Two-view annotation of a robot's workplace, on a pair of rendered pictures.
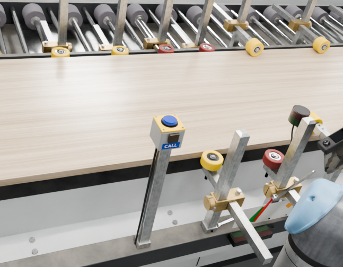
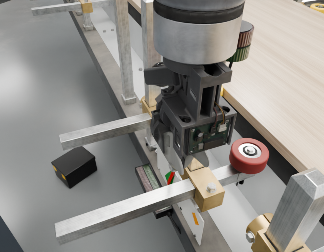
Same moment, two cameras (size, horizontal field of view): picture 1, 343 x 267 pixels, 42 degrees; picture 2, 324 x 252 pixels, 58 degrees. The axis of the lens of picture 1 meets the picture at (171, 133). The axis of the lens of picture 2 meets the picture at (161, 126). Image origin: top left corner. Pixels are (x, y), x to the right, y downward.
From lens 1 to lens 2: 1.62 m
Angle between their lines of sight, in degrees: 72
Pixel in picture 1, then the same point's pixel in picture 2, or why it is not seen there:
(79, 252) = (116, 73)
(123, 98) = (276, 36)
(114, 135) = not seen: hidden behind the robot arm
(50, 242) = (139, 76)
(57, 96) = (247, 12)
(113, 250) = (119, 87)
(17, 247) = (134, 66)
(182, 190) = not seen: hidden behind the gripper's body
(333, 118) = not seen: outside the picture
